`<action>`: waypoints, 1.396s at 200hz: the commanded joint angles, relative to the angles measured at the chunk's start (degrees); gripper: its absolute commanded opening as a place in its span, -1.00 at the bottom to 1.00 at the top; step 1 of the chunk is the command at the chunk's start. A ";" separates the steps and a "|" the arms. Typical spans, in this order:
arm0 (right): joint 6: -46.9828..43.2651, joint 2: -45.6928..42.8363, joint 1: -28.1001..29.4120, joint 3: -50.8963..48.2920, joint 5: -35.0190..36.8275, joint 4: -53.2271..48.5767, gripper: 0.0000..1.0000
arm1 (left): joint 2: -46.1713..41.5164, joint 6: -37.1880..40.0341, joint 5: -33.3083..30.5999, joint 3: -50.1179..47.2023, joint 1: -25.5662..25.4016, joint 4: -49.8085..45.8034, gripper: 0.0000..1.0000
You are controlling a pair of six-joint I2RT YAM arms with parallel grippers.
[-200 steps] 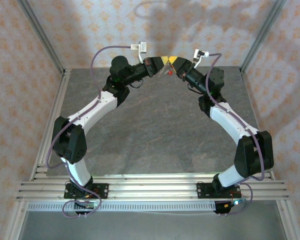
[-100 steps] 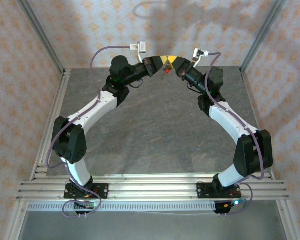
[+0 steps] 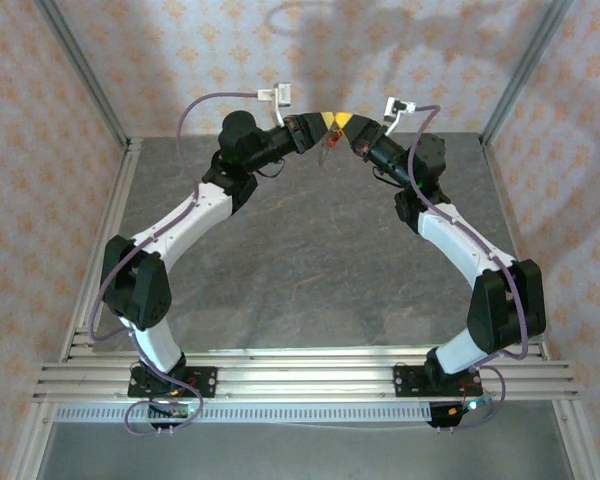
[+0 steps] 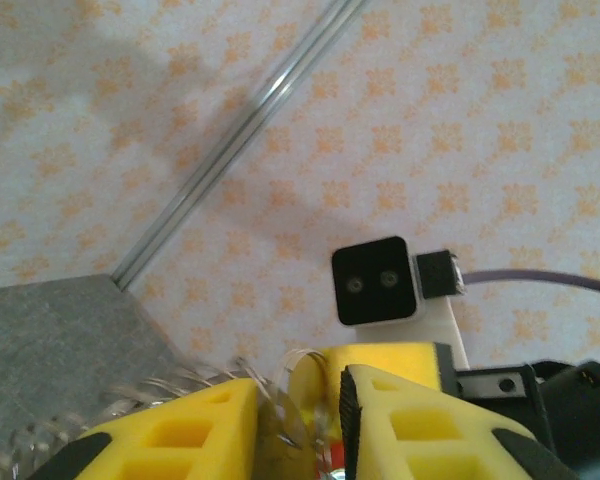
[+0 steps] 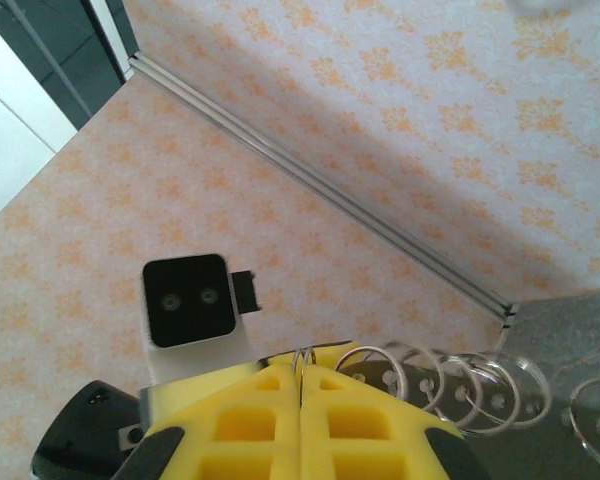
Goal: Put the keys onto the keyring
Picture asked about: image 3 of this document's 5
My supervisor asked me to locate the aluminium side rail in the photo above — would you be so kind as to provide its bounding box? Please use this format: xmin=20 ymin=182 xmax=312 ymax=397
xmin=4 ymin=138 xmax=145 ymax=480

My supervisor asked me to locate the aluminium frame post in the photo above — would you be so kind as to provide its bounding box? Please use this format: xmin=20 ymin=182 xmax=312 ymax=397
xmin=479 ymin=0 xmax=576 ymax=147
xmin=34 ymin=0 xmax=132 ymax=151

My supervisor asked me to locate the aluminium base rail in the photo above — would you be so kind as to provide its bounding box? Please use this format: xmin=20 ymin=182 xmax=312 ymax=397
xmin=32 ymin=344 xmax=581 ymax=402

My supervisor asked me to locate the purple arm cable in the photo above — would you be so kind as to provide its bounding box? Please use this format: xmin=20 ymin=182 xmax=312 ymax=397
xmin=407 ymin=103 xmax=529 ymax=434
xmin=88 ymin=91 xmax=259 ymax=437

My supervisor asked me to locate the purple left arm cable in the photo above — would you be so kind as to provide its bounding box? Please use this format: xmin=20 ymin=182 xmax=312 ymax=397
xmin=88 ymin=91 xmax=259 ymax=437

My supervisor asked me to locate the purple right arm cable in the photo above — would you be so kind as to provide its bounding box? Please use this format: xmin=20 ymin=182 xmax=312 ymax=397
xmin=407 ymin=103 xmax=529 ymax=434

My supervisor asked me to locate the slotted white cable duct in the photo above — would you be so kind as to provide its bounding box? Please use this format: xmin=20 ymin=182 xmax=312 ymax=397
xmin=53 ymin=402 xmax=434 ymax=426

